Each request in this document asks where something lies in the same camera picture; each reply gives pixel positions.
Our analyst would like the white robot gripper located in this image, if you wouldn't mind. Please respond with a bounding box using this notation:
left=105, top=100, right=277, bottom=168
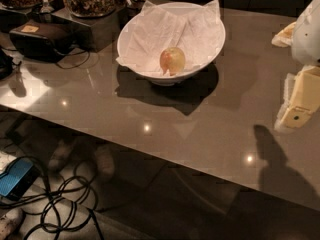
left=271, top=0, right=320, bottom=133

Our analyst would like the yellow red apple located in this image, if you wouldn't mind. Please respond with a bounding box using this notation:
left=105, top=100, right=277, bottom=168
left=160, top=47, right=186, bottom=76

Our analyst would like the white ceramic bowl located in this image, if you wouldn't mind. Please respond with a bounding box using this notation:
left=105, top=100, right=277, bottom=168
left=116, top=1, right=227, bottom=87

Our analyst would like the white paper napkin liner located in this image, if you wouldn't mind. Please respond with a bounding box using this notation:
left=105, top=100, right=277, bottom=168
left=115, top=0, right=225, bottom=78

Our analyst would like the dark square stand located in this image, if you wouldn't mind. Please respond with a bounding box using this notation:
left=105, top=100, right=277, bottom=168
left=53, top=8, right=128, bottom=52

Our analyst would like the metal serving scoop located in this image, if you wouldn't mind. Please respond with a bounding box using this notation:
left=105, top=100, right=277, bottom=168
left=40, top=0, right=54, bottom=14

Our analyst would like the black box with label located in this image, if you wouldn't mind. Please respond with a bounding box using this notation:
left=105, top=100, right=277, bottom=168
left=9, top=20, right=74, bottom=63

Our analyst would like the black object at left edge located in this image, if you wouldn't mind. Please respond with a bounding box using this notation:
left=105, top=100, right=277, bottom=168
left=0, top=49, right=13, bottom=80

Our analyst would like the blue foot pedal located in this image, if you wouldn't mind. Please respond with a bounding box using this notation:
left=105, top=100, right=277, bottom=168
left=0, top=159, right=40, bottom=201

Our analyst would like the black floor cable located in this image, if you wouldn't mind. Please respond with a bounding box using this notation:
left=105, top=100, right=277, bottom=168
left=0, top=155, right=106, bottom=240

